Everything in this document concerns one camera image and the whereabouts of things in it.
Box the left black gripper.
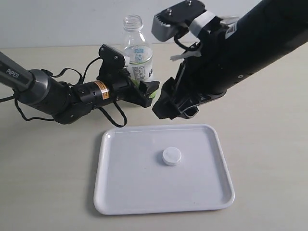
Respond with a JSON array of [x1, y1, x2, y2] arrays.
[[96, 44, 161, 108]]

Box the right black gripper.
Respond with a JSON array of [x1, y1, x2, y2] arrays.
[[152, 18, 229, 119]]

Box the clear plastic drink bottle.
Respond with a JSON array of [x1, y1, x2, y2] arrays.
[[122, 14, 156, 85]]

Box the white bottle cap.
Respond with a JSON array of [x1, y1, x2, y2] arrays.
[[162, 147, 182, 166]]

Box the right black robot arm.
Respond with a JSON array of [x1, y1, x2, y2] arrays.
[[152, 0, 308, 119]]

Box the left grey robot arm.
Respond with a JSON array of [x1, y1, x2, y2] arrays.
[[0, 44, 160, 128]]

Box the white plastic tray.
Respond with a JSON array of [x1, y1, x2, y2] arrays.
[[93, 124, 235, 215]]

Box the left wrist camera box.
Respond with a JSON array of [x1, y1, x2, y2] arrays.
[[99, 44, 130, 70]]

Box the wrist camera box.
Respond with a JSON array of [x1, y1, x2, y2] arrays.
[[151, 0, 205, 42], [99, 44, 130, 70]]

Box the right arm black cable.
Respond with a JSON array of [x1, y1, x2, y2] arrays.
[[173, 32, 193, 50]]

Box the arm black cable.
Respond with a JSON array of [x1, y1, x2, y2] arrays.
[[173, 32, 193, 50], [0, 57, 128, 128]]

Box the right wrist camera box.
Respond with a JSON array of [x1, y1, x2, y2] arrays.
[[151, 0, 205, 42]]

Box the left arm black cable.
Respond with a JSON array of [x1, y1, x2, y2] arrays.
[[0, 57, 128, 128]]

